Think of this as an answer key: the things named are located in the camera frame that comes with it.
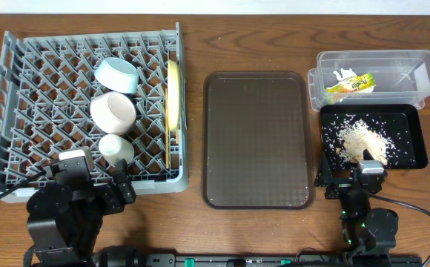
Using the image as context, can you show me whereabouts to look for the white plastic cup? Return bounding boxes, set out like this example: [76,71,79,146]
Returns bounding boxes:
[98,134,135,167]

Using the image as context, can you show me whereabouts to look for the rice food scraps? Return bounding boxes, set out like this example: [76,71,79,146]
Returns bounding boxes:
[321,113,417,170]

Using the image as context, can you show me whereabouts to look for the pink white bowl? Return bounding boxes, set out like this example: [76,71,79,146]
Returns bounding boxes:
[90,91,136,135]

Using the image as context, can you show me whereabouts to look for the green orange snack wrapper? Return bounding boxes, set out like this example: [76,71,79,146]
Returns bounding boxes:
[325,73,376,104]

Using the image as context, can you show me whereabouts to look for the light blue bowl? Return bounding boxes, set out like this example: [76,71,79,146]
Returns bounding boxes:
[94,57,139,94]

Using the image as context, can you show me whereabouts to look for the yellow round plate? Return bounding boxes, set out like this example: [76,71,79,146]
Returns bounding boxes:
[166,60,180,131]

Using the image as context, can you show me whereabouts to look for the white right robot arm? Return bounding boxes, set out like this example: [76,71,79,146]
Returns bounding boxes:
[314,151,399,266]

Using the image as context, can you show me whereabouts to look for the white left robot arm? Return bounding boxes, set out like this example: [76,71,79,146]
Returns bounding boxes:
[23,156,142,266]

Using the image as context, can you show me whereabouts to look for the black waste tray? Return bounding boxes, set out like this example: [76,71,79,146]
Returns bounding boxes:
[320,104,428,169]

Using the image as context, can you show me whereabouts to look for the grey plastic dishwasher rack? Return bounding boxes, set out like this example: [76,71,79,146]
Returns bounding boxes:
[0,27,189,203]

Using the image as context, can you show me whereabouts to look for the clear plastic waste bin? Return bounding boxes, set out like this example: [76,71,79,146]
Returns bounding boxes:
[308,50,430,111]

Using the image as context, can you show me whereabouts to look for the dark brown serving tray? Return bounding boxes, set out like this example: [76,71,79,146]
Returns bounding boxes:
[201,71,315,210]

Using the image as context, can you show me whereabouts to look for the white crumpled tissue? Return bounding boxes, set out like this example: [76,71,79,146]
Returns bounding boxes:
[333,68,357,82]

